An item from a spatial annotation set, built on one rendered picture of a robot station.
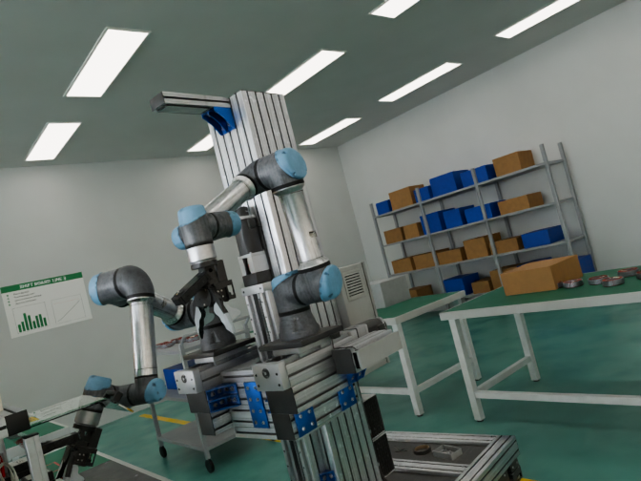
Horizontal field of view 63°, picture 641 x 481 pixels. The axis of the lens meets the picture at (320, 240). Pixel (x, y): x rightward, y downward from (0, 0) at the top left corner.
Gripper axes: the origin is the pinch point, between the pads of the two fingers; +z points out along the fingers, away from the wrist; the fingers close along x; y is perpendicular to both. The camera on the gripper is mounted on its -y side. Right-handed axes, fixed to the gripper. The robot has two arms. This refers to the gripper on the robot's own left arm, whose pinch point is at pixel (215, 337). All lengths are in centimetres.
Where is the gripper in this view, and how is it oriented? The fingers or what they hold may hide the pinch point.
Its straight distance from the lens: 142.7
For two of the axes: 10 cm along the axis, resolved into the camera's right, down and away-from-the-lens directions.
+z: 2.5, 9.7, -0.4
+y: 6.5, -1.4, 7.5
